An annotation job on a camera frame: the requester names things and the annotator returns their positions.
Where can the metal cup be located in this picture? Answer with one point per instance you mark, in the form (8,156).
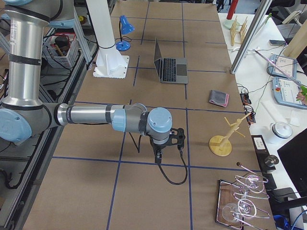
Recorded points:
(270,162)

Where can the wooden dish rack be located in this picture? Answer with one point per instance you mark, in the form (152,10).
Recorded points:
(238,29)

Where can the white plastic basket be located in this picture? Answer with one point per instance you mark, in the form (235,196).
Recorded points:
(61,50)

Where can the black power strip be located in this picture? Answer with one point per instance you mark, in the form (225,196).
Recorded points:
(248,108)

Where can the lower teach pendant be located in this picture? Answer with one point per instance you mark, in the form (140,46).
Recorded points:
(285,92)

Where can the pale green plate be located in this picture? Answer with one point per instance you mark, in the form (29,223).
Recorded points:
(228,24)

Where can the black smartphone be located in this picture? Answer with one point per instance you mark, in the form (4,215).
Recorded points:
(277,42)

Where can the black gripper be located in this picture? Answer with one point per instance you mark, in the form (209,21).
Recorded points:
(158,147)

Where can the wooden mug tree stand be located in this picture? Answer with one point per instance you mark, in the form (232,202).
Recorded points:
(220,145)

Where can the folded grey cloth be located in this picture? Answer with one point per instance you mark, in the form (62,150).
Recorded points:
(219,98)

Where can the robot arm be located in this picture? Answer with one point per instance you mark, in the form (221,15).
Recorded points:
(23,115)

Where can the dark framed tray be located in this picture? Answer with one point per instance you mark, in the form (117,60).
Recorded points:
(225,196)

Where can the silver grey laptop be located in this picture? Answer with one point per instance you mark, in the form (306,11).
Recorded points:
(170,69)

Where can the teach pendant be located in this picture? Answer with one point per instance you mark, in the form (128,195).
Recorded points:
(285,92)
(287,64)

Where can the upper teach pendant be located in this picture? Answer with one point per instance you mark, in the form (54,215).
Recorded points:
(287,64)

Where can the blue desk lamp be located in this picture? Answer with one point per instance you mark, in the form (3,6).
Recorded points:
(125,27)

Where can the white lidded pot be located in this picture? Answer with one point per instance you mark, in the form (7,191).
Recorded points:
(279,131)

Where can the aluminium frame post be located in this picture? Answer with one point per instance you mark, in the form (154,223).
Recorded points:
(255,24)

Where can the green handled reacher grabber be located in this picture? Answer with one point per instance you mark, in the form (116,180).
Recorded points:
(301,86)

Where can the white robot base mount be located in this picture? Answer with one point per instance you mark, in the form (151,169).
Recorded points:
(109,63)

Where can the black monitor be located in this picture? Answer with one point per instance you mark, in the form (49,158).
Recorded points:
(293,156)

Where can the wire wine glass rack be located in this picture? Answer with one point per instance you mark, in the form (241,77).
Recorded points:
(251,186)

